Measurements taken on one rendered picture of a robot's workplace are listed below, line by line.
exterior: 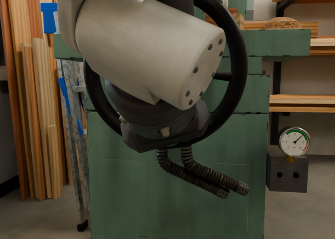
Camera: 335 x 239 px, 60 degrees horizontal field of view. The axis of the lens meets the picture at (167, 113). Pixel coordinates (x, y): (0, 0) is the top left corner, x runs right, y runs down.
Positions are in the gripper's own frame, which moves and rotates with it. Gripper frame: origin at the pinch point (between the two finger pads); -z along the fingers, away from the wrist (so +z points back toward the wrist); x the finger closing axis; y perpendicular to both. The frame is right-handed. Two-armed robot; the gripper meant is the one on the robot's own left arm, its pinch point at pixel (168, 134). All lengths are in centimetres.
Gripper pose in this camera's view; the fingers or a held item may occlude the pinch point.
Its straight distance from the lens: 44.2
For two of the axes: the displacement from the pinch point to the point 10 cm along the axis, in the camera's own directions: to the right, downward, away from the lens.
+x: 9.6, -2.7, -0.1
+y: -2.4, -8.8, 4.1
